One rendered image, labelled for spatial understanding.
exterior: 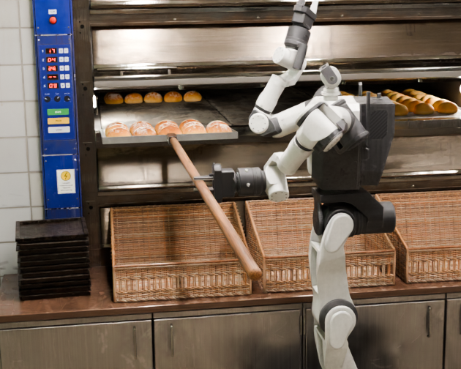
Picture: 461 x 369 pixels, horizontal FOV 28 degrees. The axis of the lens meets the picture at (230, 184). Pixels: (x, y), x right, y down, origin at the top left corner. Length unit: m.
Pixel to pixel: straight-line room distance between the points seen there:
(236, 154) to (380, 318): 0.96
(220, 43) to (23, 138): 0.94
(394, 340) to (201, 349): 0.80
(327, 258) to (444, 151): 1.26
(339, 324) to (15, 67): 1.72
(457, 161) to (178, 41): 1.39
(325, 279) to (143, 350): 0.83
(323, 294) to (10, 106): 1.57
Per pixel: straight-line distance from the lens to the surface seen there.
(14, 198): 4.06
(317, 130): 2.69
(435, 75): 4.09
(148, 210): 4.03
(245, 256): 2.07
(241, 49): 4.00
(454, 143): 4.36
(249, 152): 4.09
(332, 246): 3.22
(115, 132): 3.71
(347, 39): 4.12
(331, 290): 3.32
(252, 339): 3.73
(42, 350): 3.68
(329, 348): 3.35
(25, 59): 3.96
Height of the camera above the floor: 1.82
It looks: 13 degrees down
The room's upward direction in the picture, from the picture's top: 1 degrees counter-clockwise
